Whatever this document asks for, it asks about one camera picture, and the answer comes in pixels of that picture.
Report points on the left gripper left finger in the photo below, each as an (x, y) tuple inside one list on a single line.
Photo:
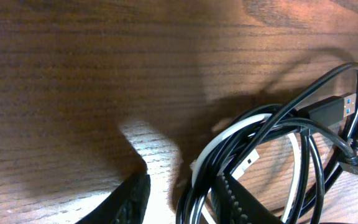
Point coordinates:
[(126, 204)]

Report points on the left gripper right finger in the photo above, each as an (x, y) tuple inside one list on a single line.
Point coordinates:
[(233, 204)]

